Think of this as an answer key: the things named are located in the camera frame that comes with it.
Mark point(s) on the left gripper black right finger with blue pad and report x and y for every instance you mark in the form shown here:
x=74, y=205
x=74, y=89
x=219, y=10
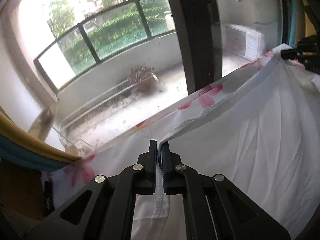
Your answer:
x=214, y=208

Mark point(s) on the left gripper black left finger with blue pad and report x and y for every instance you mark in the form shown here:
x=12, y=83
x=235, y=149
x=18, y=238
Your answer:
x=104, y=207

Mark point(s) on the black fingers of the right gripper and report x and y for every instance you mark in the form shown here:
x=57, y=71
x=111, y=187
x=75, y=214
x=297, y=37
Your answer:
x=306, y=53

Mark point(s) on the white fabric sheet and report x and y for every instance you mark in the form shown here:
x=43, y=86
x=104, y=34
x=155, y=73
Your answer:
x=237, y=129

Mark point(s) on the yellow curtain right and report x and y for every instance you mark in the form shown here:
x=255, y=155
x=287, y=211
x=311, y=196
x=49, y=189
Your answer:
x=310, y=21

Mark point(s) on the yellow curtain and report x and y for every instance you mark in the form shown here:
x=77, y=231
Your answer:
x=15, y=134
x=310, y=21

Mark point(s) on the black remote on bed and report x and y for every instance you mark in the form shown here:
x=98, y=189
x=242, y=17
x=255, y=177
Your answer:
x=48, y=193

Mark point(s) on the pink floral bed sheet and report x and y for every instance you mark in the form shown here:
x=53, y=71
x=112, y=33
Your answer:
x=195, y=99

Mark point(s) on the teal curtain left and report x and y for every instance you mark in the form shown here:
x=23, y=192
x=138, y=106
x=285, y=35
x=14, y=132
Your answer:
x=19, y=155

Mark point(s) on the yellow curtain left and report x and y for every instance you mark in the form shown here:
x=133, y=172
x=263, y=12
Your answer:
x=15, y=134

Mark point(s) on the potted dry plant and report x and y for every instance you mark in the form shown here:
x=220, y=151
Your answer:
x=143, y=77

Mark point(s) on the black balcony railing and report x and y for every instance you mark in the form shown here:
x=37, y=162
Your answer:
x=100, y=37

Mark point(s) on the dark door frame post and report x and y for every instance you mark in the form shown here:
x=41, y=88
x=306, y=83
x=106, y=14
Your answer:
x=199, y=35

